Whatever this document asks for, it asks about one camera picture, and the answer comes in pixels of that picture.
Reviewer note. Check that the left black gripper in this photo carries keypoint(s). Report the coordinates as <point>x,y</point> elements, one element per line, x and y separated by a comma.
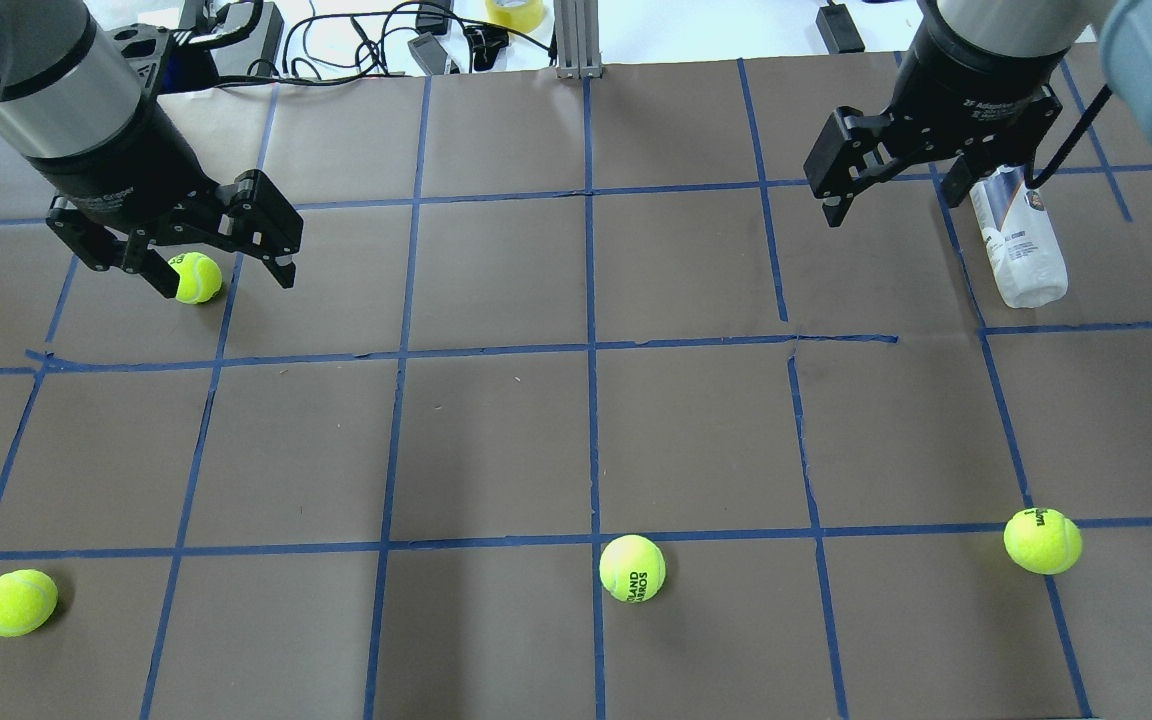
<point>124,168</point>

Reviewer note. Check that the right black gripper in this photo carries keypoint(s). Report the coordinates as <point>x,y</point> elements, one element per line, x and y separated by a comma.
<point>971,88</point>

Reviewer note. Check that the white tennis ball can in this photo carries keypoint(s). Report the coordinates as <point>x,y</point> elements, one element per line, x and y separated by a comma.
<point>1021,244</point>

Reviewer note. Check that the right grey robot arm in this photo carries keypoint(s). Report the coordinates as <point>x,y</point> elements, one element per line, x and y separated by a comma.
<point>1123,31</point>

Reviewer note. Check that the tennis ball under left gripper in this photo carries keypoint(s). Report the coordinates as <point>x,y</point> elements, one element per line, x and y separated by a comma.
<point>199,278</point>

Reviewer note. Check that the tennis ball bottom right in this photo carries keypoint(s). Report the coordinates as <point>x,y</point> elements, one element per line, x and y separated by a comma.
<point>1043,540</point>

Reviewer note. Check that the tennis ball bottom left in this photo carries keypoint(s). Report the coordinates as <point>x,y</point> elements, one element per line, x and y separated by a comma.
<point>28,598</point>

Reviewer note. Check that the tennis ball bottom centre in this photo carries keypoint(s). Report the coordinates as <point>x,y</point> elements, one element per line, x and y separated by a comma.
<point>632,569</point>

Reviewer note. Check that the black power adapter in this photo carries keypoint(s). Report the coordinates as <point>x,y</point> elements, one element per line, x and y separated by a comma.
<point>838,30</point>

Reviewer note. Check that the small grey device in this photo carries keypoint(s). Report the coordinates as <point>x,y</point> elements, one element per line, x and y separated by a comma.
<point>430,56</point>

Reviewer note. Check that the yellow tape roll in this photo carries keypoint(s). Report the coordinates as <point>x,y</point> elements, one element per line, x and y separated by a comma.
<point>522,16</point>

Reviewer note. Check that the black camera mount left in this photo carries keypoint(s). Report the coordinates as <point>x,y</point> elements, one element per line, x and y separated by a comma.
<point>209,44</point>

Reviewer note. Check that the aluminium frame post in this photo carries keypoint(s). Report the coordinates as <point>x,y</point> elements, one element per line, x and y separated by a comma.
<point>576,40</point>

